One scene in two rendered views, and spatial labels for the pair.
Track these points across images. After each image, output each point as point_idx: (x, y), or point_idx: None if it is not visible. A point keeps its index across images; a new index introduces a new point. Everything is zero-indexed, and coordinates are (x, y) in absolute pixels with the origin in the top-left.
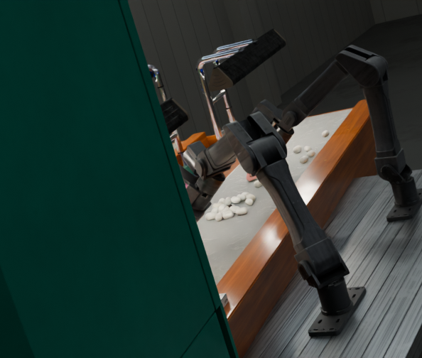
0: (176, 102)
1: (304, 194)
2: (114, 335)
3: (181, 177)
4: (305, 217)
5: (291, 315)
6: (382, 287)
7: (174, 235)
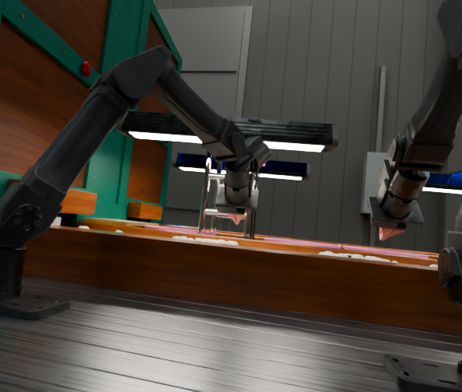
0: (334, 128)
1: (366, 261)
2: None
3: None
4: (47, 151)
5: (52, 288)
6: (18, 330)
7: None
